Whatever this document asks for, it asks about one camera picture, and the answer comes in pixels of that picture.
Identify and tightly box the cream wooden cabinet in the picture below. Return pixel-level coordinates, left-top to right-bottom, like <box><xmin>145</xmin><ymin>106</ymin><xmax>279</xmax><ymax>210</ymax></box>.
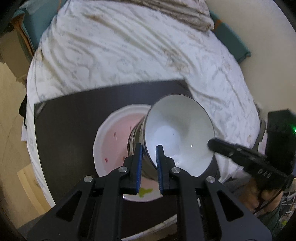
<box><xmin>0</xmin><ymin>28</ymin><xmax>28</xmax><ymax>81</ymax></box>

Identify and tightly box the beige patterned quilt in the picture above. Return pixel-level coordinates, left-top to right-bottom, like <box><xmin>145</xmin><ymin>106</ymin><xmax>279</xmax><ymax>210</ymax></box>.
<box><xmin>69</xmin><ymin>0</ymin><xmax>214</xmax><ymax>32</ymax></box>

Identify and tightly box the black leather mat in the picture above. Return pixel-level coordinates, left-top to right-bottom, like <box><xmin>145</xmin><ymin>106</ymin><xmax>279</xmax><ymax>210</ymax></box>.
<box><xmin>34</xmin><ymin>79</ymin><xmax>221</xmax><ymax>239</ymax></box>

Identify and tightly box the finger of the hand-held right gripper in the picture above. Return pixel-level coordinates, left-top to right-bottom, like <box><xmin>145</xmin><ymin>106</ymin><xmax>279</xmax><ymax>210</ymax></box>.
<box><xmin>207</xmin><ymin>138</ymin><xmax>266</xmax><ymax>170</ymax></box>

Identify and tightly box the black bag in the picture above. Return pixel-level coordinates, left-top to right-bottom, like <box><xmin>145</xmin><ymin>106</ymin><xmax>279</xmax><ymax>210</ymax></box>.
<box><xmin>19</xmin><ymin>94</ymin><xmax>28</xmax><ymax>127</ymax></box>

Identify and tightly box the person's right hand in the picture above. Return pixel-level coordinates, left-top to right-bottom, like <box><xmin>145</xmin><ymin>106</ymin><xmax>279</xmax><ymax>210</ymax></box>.
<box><xmin>238</xmin><ymin>177</ymin><xmax>284</xmax><ymax>215</ymax></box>

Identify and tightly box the pink speckled ceramic plate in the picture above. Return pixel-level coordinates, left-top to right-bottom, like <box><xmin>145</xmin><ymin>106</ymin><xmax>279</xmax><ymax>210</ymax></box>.
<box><xmin>92</xmin><ymin>104</ymin><xmax>163</xmax><ymax>203</ymax></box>

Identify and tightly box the white patterned bed sheet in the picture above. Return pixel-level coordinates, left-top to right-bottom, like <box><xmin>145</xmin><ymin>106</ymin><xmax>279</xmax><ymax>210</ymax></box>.
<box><xmin>26</xmin><ymin>0</ymin><xmax>262</xmax><ymax>232</ymax></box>

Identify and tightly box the teal padded bed rail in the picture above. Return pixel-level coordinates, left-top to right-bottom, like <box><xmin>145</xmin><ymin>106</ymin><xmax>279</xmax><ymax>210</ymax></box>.
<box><xmin>10</xmin><ymin>5</ymin><xmax>56</xmax><ymax>56</ymax></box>
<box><xmin>209</xmin><ymin>10</ymin><xmax>251</xmax><ymax>63</ymax></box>

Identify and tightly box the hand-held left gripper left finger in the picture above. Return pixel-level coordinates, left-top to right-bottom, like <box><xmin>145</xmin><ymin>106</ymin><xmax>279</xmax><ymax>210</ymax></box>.
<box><xmin>26</xmin><ymin>143</ymin><xmax>143</xmax><ymax>241</ymax></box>

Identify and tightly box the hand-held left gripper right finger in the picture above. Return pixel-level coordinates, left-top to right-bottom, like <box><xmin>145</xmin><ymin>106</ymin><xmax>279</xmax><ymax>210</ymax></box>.
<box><xmin>156</xmin><ymin>145</ymin><xmax>272</xmax><ymax>241</ymax></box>

